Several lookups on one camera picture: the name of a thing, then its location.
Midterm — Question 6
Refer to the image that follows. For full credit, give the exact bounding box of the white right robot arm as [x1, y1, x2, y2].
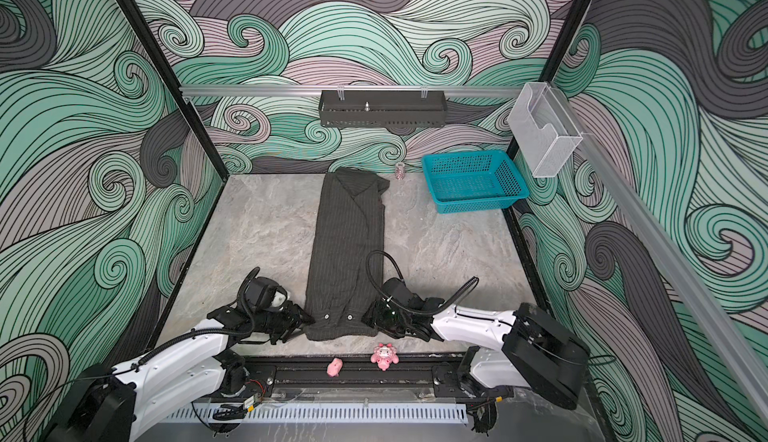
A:
[363, 250, 591, 410]

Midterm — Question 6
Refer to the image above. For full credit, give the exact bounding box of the teal plastic basket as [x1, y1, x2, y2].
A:
[422, 150, 530, 214]

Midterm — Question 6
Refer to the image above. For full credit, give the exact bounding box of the dark grey pinstripe shirt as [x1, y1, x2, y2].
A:
[305, 168, 389, 341]

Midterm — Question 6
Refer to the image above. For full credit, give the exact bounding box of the white slotted cable duct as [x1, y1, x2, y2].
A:
[163, 402, 469, 426]

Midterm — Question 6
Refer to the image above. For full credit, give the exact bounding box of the pink plush pig toy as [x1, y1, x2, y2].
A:
[370, 343, 399, 371]

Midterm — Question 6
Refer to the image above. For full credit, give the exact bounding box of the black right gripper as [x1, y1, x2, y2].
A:
[356, 301, 412, 340]

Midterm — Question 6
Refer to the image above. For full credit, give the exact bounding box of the small pink toy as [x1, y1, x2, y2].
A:
[326, 358, 343, 378]

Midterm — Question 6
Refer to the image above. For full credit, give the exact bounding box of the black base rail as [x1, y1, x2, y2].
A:
[227, 351, 595, 401]

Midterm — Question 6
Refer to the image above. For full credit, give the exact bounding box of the black wall shelf tray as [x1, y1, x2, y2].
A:
[318, 91, 448, 130]

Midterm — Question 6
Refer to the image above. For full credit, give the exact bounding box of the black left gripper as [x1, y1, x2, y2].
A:
[256, 300, 316, 344]

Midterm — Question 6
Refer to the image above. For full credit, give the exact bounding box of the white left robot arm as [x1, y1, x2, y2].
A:
[41, 269, 314, 441]

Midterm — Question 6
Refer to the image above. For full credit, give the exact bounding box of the aluminium wall rail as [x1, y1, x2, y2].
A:
[179, 83, 523, 99]

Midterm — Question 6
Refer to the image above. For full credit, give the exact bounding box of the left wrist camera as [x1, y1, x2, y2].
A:
[267, 291, 288, 312]

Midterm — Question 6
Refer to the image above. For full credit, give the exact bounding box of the pink poker chip stack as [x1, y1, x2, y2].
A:
[395, 162, 406, 180]

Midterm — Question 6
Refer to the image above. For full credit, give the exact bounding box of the clear plastic wall bin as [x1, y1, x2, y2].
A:
[507, 82, 583, 178]

